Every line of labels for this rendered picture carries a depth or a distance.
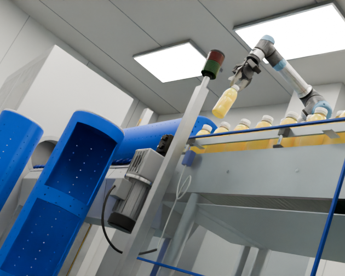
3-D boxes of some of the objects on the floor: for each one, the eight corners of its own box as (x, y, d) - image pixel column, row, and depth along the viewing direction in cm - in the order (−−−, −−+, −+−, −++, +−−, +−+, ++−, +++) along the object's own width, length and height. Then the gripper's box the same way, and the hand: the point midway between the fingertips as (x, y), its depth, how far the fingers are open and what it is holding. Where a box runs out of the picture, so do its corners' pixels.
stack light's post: (70, 395, 140) (202, 92, 177) (76, 401, 137) (209, 90, 174) (59, 392, 139) (195, 86, 175) (64, 397, 135) (202, 84, 172)
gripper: (253, 68, 245) (230, 97, 239) (241, 51, 240) (218, 81, 234) (264, 67, 238) (242, 98, 232) (252, 50, 233) (229, 81, 227)
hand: (235, 87), depth 231 cm, fingers closed on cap, 4 cm apart
